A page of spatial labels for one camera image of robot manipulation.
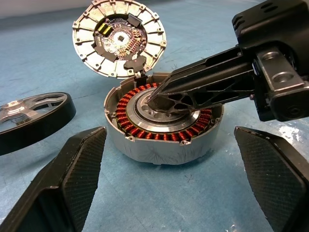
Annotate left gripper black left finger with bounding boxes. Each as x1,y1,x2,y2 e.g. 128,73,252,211
0,126,108,232

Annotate blue plastic table cover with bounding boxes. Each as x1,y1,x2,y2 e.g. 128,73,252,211
0,0,309,232

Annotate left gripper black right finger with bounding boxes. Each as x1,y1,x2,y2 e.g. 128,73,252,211
234,126,309,232

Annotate silver motor housing copper windings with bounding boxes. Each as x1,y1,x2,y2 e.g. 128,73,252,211
103,72,225,165

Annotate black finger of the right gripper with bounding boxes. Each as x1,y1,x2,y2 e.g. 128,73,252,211
147,95,201,115
147,45,255,111

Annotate black spoked rotor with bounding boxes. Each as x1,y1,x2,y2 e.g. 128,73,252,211
0,91,77,157

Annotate silver hinged motor lid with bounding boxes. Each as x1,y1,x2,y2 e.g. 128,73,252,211
71,0,168,80

